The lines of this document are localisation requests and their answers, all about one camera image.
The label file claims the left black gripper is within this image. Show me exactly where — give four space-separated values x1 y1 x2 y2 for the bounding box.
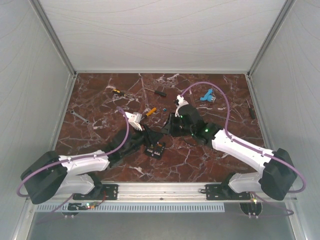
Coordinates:
122 123 164 157

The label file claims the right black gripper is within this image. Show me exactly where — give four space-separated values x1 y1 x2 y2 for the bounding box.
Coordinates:
160 112 194 138

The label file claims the black fuse box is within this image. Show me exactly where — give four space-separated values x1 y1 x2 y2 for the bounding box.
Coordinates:
144 142 166 160

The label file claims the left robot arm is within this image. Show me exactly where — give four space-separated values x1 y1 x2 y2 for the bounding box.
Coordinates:
20 125 164 205

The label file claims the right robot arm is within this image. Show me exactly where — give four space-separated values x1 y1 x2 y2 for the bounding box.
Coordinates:
161 104 298 201

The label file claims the blue plastic connector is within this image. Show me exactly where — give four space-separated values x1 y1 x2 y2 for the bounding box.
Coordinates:
199 88 216 103

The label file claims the yellow black screwdriver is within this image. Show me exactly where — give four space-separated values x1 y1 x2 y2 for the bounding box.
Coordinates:
112 89 131 99

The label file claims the thin black screwdriver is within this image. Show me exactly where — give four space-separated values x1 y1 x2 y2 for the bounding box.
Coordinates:
246 99 256 120

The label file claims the silver wrench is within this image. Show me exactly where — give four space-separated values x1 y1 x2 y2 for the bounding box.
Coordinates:
70 110 90 123

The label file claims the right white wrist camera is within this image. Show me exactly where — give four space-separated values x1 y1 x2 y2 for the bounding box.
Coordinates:
174 95 189 117

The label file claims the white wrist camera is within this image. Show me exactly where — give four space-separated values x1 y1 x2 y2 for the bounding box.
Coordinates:
125 112 143 131
174 95 189 117

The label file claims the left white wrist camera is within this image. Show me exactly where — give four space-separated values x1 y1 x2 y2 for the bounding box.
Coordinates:
125 112 143 131

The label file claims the orange handled screwdriver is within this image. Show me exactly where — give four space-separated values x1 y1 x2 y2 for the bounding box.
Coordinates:
141 107 157 120

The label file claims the black handled screwdriver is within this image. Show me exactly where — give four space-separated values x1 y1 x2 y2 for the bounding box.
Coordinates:
145 88 167 97

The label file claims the aluminium rail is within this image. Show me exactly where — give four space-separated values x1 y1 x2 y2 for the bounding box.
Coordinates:
26 181 297 201

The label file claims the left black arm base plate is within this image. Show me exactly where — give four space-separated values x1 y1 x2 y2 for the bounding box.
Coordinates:
72 184 119 201

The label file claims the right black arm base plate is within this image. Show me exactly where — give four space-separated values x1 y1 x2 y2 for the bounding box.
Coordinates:
204 184 251 201

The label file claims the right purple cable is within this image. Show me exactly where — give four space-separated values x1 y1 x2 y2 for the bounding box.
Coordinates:
181 81 309 218

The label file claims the purple cable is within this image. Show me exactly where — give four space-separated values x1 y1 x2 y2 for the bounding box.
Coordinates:
16 106 131 223
181 81 309 218

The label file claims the slotted grey cable duct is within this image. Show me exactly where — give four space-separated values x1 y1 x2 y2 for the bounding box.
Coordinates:
36 202 225 213

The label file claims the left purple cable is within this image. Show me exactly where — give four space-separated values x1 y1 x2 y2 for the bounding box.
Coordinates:
16 106 131 223

